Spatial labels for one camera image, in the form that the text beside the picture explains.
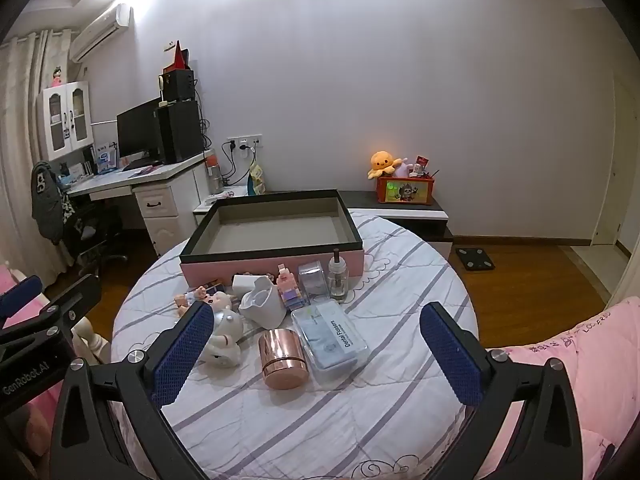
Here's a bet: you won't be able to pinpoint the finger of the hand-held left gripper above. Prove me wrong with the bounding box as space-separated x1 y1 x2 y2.
37 274 102 336
0 275 45 320

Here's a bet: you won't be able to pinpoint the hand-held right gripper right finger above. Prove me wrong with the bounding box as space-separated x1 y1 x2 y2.
419 301 586 480

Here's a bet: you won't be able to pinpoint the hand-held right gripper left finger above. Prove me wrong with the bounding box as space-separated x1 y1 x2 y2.
48 301 216 480

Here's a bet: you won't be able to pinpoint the white robot figurine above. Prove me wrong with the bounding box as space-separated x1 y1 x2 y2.
200 305 246 368

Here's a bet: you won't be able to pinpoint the small baby doll figurine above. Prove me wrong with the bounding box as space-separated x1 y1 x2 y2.
174 285 211 318

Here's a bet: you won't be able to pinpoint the rose gold metal canister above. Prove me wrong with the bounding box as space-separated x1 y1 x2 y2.
258 328 307 391

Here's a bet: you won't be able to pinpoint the clear plastic floss box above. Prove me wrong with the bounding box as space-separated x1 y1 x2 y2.
291 301 371 386

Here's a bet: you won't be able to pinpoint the pink purple block figure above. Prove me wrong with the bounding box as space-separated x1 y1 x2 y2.
276 262 307 311

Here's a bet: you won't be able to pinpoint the glass bottle dark cap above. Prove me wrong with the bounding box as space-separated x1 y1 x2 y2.
327 249 349 303

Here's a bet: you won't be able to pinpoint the pink storage box black rim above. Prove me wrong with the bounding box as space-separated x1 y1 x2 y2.
179 189 366 291

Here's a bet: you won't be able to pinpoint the clear plastic cube box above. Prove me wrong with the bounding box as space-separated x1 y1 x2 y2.
298 259 331 306

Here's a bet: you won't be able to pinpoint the black office chair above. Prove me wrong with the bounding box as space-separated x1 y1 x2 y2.
60 195 128 273

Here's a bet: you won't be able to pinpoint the dark printed jacket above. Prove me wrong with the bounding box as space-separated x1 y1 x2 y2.
31 161 68 243

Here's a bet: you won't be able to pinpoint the black bathroom scale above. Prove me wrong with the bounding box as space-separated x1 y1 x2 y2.
454 246 496 272

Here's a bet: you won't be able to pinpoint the white desk with drawers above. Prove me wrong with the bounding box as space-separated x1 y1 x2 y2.
66 150 216 261

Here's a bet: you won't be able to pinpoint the pink printed quilt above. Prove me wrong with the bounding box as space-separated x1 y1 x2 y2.
480 296 640 480

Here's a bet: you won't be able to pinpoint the white striped quilt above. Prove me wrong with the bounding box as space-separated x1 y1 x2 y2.
111 210 481 480

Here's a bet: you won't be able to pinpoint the white nightstand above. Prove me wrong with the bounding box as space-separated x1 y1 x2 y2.
192 186 251 233

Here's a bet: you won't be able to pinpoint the black-topped low cabinet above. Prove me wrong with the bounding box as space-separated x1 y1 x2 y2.
340 190 453 243

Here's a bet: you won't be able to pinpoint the beige curtain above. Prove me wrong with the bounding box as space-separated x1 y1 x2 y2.
0 27 76 271

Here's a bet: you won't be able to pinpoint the orange printed storage box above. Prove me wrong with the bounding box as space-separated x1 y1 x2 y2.
376 175 435 206

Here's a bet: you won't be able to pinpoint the white glass-door cabinet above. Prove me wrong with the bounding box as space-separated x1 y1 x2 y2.
36 81 96 162

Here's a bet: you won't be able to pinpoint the black computer monitor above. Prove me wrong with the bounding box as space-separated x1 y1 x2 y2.
116 96 163 166

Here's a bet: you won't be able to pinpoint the water bottle orange cap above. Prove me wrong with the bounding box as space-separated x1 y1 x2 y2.
207 149 224 193

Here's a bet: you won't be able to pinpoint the yellow blue snack bag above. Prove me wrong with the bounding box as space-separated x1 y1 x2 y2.
247 162 266 196

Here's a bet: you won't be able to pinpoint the black computer tower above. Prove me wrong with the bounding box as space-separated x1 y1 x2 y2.
156 100 206 164

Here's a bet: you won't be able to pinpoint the orange octopus plush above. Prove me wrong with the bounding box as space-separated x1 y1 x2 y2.
368 150 408 181

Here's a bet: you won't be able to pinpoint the black speaker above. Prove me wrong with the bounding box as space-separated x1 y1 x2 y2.
160 69 196 103

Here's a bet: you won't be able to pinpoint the white door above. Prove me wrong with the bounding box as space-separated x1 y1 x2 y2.
591 79 635 247

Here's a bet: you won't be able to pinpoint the white air conditioner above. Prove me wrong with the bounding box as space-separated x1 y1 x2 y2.
69 3 132 63

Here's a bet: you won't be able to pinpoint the black power cables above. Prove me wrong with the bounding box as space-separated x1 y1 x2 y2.
220 142 242 186

